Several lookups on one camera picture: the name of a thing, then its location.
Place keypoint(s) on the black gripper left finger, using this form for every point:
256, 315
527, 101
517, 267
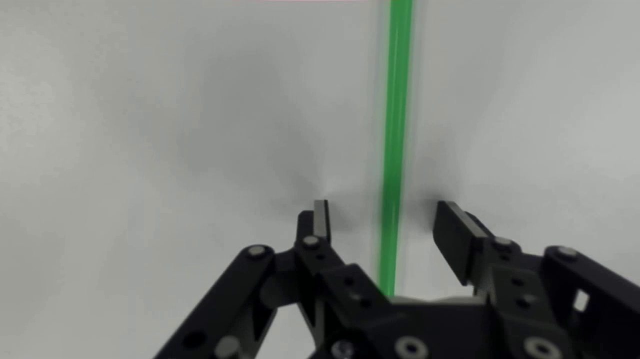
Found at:
260, 301

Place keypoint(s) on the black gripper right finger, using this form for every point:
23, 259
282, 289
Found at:
553, 301

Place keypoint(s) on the green straw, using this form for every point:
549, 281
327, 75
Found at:
397, 133

